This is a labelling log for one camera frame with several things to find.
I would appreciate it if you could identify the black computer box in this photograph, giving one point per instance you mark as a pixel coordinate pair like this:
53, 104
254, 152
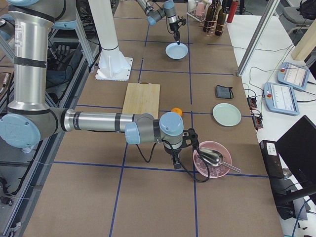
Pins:
271, 159

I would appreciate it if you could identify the teach pendant near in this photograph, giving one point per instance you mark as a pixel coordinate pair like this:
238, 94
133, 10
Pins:
280, 98

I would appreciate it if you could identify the teach pendant far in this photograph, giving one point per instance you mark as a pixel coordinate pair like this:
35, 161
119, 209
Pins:
293, 75

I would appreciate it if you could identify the white wire cup rack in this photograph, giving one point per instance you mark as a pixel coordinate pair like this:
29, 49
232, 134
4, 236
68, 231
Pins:
192, 4

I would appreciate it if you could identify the bamboo cutting board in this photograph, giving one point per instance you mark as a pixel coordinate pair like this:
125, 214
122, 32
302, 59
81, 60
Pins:
142, 98

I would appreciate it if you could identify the pink bowl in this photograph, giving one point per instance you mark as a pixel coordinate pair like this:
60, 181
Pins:
218, 147

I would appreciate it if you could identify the copper wire bottle rack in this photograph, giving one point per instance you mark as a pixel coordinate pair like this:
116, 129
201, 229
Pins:
219, 5

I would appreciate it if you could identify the clear ice cubes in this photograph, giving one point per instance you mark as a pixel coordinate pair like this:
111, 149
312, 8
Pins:
215, 171

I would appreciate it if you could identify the teach pendant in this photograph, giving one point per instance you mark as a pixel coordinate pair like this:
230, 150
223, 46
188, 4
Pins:
293, 75
280, 98

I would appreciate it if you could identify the light green plate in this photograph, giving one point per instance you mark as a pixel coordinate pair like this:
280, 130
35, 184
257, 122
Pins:
227, 114

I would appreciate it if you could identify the red bottle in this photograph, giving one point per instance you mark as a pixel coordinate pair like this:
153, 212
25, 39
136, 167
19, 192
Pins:
232, 11

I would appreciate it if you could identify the black monitor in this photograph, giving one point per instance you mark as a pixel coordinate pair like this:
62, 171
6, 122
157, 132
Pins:
297, 147

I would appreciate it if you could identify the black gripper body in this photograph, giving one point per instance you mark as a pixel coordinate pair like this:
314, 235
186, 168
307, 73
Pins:
173, 152
175, 26

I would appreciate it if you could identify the orange mandarin fruit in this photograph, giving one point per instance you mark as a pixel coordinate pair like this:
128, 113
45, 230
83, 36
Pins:
177, 111

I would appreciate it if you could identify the aluminium frame post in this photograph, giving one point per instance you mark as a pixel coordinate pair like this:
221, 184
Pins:
262, 25

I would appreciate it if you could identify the pink cup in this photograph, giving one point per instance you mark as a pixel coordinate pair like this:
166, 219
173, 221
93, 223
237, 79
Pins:
200, 9

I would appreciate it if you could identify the metal ice scoop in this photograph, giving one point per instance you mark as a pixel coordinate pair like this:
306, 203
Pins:
215, 158

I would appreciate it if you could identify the folded grey cloth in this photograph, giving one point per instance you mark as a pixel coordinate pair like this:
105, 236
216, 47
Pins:
224, 92

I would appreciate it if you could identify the light blue plate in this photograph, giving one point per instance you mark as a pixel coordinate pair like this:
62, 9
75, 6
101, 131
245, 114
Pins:
176, 51

